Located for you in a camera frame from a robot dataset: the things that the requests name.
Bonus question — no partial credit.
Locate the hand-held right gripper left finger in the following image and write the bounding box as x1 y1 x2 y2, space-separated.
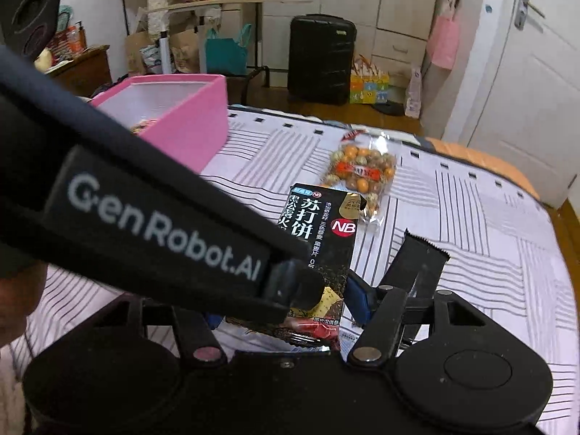
127 297 228 366

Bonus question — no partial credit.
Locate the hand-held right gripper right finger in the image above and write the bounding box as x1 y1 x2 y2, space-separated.
345 272 489 366

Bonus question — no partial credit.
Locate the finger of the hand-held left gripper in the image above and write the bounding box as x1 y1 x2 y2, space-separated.
265 258 326 312

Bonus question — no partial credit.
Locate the black cracker packet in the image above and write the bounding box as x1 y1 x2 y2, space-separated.
385 230 451 302
224 183 359 355

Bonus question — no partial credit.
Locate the large clear bag of nuts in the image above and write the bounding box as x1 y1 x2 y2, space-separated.
130 118 160 136

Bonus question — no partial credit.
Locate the pink cardboard box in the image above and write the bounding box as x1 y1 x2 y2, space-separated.
88 74 229 175

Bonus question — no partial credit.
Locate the person's left forearm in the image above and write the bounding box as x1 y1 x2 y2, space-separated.
0 265 48 349

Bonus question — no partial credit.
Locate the striped bed sheet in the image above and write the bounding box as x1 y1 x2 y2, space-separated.
9 104 580 418

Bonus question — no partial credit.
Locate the small clear bag of nuts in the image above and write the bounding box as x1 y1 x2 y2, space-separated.
324 129 399 233

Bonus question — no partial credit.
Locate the wooden nightstand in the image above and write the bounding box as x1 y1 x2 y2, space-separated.
49 45 112 99

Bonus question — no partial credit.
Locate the printed plastic bag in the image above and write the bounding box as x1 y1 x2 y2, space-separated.
140 45 162 74

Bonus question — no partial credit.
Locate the brown paper bag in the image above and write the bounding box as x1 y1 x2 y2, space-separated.
124 32 159 76
169 29 203 74

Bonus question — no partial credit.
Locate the red gift box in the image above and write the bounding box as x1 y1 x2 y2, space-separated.
49 27 88 63

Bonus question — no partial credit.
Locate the teal shopping bag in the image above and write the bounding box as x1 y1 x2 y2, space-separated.
206 24 253 76

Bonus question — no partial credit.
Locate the black round floor object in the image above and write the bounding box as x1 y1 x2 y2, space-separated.
376 100 407 117

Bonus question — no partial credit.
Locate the colourful gift bag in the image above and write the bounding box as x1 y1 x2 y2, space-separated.
349 54 391 105

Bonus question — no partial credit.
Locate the white tall package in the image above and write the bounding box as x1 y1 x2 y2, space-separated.
405 66 425 119

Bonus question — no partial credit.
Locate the black suitcase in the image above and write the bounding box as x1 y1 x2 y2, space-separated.
287 14 357 106

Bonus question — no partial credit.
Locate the white door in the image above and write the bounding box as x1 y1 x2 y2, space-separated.
468 0 580 210

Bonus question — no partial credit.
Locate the pink hanging bag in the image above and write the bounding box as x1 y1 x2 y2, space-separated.
428 13 461 71

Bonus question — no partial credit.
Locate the metal door handle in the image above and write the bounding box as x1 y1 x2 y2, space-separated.
518 0 547 33

